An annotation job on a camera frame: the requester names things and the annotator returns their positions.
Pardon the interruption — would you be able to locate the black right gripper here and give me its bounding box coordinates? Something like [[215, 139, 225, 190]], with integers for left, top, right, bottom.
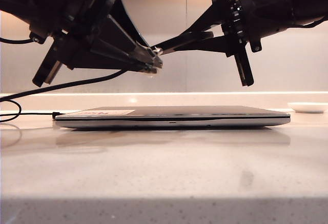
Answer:
[[163, 0, 262, 87]]

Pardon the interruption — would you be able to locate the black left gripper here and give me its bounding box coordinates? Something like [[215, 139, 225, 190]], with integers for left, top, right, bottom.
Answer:
[[29, 0, 163, 88]]

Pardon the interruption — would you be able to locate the black charging cable silver plug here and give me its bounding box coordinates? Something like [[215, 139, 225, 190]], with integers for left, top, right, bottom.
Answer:
[[0, 47, 163, 125]]

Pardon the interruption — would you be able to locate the pink white laptop sticker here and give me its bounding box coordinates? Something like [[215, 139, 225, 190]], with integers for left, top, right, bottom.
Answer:
[[76, 109, 136, 117]]

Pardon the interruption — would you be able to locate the silver closed laptop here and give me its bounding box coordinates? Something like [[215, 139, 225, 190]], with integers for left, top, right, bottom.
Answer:
[[53, 105, 292, 130]]

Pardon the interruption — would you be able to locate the small white dish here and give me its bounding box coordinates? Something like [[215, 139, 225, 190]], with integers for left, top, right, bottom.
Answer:
[[287, 102, 326, 114]]

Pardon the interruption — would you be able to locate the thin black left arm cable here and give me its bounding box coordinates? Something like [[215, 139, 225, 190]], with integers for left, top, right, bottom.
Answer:
[[0, 36, 36, 45]]

